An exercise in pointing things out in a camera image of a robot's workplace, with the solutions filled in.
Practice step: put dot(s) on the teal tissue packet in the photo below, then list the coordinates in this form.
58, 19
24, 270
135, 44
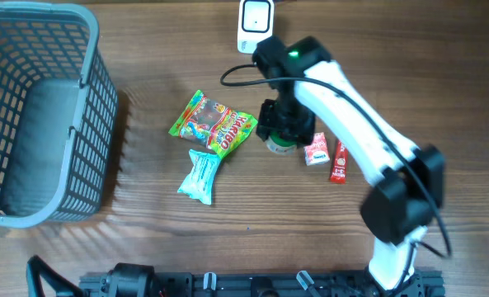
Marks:
198, 184

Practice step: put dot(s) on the small red carton box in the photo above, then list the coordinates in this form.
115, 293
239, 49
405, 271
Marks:
317, 152

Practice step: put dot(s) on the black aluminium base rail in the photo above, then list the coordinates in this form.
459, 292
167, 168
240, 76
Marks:
335, 284

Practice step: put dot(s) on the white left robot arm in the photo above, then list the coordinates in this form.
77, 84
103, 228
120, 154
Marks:
124, 280

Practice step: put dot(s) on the grey plastic shopping basket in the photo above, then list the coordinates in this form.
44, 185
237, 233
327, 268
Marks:
58, 108

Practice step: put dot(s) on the green lid jar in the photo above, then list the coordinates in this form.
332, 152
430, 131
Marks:
280, 146

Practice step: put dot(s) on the white barcode scanner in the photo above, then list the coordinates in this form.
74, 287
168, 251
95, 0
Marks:
255, 24

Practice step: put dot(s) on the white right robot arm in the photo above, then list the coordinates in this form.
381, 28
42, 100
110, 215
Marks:
407, 181

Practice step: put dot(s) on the Haribo gummy candy bag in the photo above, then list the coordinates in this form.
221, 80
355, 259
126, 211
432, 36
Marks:
213, 125

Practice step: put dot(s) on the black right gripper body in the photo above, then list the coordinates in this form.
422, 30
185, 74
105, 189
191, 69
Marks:
287, 116

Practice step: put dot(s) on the red Nescafe stick sachet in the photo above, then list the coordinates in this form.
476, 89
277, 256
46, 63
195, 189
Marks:
338, 170

